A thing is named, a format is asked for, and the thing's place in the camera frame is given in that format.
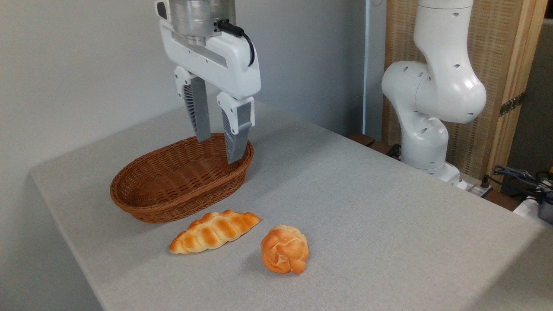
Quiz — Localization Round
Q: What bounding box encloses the woven bamboo folding screen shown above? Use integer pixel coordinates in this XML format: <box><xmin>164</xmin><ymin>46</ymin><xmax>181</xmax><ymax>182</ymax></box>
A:
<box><xmin>382</xmin><ymin>0</ymin><xmax>548</xmax><ymax>182</ymax></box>

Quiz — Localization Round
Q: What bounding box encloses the white vertical wall trim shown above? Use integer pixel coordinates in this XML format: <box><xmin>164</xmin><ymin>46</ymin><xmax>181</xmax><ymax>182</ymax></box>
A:
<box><xmin>363</xmin><ymin>0</ymin><xmax>387</xmax><ymax>140</ymax></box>

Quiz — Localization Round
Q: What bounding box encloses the long braided bread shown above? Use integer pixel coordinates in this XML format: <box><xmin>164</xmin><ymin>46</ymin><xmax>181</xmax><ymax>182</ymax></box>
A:
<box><xmin>169</xmin><ymin>210</ymin><xmax>261</xmax><ymax>254</ymax></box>

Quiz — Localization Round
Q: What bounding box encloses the round knotted bread roll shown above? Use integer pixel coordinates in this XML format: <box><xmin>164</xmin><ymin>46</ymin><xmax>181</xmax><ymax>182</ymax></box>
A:
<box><xmin>261</xmin><ymin>225</ymin><xmax>310</xmax><ymax>275</ymax></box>

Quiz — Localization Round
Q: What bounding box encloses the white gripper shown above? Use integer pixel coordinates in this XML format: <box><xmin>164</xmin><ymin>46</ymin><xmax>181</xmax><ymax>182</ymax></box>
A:
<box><xmin>160</xmin><ymin>19</ymin><xmax>261</xmax><ymax>164</ymax></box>

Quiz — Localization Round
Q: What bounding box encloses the black cable bundle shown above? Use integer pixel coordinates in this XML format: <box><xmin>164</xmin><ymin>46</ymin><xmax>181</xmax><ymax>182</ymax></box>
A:
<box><xmin>480</xmin><ymin>164</ymin><xmax>553</xmax><ymax>204</ymax></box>

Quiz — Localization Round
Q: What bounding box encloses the brass screen hinge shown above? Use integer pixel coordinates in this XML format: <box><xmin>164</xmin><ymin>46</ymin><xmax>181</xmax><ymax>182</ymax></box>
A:
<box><xmin>499</xmin><ymin>92</ymin><xmax>526</xmax><ymax>117</ymax></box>

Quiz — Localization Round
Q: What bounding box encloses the brown wicker basket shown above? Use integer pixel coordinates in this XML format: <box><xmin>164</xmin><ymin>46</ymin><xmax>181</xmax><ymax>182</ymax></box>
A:
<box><xmin>110</xmin><ymin>133</ymin><xmax>254</xmax><ymax>224</ymax></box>

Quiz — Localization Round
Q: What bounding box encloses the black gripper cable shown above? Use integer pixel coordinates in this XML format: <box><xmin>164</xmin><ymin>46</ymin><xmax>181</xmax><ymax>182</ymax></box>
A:
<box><xmin>216</xmin><ymin>19</ymin><xmax>255</xmax><ymax>67</ymax></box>

